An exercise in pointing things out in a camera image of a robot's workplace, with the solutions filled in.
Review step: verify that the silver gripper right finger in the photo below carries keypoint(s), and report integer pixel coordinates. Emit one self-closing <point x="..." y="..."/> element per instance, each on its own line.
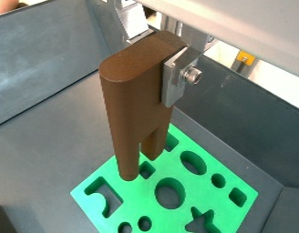
<point x="181" y="70"/>

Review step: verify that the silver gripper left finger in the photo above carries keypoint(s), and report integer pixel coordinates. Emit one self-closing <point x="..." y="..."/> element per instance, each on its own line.
<point x="131" y="23"/>

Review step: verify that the brown square-circle peg object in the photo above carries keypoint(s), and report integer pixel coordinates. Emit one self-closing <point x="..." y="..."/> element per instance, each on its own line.
<point x="131" y="77"/>

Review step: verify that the grey plastic bin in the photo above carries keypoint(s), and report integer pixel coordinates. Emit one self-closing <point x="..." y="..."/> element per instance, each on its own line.
<point x="55" y="134"/>

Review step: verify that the green shape-sorting board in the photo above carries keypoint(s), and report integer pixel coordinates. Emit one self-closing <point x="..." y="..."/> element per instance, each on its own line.
<point x="185" y="193"/>

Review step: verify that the yellow tag on post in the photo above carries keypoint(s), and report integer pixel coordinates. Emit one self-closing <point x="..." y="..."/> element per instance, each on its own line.
<point x="244" y="61"/>

